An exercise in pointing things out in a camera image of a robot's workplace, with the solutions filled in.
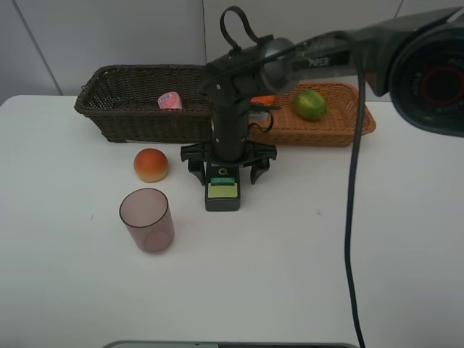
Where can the orange tangerine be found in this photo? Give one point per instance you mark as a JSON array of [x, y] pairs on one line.
[[264, 100]]

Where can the light brown wicker basket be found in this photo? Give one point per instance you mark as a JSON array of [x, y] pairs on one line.
[[285, 127]]

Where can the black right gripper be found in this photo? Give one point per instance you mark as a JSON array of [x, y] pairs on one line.
[[229, 144]]

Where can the dark brown wicker basket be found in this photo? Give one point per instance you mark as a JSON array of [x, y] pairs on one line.
[[121, 100]]

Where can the black men's lotion bottle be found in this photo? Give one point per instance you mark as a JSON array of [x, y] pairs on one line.
[[222, 189]]

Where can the orange round bread bun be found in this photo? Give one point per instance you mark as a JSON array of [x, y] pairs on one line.
[[151, 165]]

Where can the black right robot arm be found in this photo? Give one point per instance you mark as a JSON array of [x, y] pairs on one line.
[[417, 60]]

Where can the green lime fruit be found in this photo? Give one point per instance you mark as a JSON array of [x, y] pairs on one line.
[[310, 105]]

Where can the pink lotion bottle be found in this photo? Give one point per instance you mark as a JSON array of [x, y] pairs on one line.
[[170, 100]]

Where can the translucent purple plastic cup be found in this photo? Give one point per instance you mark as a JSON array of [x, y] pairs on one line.
[[146, 214]]

